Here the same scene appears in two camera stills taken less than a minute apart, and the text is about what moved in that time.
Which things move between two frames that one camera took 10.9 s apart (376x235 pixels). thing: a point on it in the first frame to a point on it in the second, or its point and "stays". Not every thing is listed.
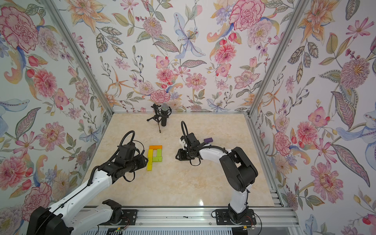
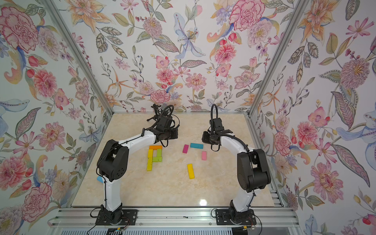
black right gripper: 182,157 to 205,138
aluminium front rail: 277,217 stays
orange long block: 155,147 stays
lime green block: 157,159 stays
